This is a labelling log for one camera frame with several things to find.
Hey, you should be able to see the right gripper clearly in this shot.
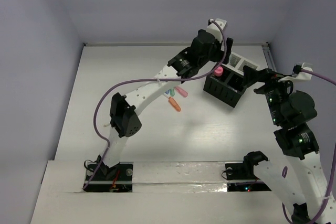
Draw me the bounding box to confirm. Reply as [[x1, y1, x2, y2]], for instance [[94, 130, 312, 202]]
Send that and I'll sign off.
[[242, 64, 297, 124]]

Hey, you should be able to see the pink capped highlighter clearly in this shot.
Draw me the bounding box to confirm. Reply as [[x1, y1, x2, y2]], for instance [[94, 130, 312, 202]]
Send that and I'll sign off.
[[214, 67, 224, 77]]

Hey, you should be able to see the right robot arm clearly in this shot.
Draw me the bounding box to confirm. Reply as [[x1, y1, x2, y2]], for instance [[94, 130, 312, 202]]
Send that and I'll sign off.
[[241, 63, 335, 223]]

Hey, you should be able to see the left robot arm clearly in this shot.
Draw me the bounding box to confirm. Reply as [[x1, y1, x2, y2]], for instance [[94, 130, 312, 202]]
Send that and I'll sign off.
[[97, 19, 233, 179]]

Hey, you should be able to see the black and white organizer box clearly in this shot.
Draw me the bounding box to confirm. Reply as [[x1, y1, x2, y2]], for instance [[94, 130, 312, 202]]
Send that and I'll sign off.
[[203, 52, 260, 108]]

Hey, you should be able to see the green highlighter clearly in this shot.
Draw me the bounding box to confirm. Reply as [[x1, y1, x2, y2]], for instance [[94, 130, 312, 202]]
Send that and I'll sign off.
[[170, 89, 175, 97]]

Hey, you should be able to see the orange highlighter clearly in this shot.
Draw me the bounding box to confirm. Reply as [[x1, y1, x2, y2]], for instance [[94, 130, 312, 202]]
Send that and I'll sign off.
[[168, 97, 181, 112]]

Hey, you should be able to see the white foam front board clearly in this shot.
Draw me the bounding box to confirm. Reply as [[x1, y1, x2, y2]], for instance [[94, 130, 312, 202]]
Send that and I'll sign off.
[[31, 161, 286, 223]]

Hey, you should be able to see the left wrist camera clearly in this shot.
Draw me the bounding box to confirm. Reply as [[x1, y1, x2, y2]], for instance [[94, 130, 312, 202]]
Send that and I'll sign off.
[[205, 18, 227, 41]]

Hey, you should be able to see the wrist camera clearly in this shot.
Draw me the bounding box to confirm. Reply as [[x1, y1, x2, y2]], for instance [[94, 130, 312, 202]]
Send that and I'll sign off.
[[205, 18, 227, 41], [278, 62, 313, 82]]

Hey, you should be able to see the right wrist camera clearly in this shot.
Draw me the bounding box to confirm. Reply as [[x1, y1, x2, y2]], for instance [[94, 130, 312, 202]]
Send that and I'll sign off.
[[278, 62, 313, 82]]

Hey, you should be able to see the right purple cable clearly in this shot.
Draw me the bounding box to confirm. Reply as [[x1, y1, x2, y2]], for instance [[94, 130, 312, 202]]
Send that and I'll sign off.
[[281, 68, 336, 224]]

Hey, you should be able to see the purple cable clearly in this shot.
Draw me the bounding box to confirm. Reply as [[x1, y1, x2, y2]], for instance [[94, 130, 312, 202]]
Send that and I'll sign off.
[[82, 19, 228, 190], [281, 68, 336, 224]]

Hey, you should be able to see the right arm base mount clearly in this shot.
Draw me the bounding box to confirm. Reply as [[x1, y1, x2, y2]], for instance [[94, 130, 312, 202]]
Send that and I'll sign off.
[[221, 162, 271, 193]]

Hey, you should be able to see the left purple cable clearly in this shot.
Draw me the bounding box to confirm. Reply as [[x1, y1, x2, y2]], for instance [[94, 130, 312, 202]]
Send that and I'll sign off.
[[82, 19, 228, 190]]

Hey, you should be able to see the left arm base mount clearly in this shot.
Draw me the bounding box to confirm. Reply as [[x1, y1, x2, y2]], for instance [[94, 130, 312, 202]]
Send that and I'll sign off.
[[83, 163, 133, 193]]

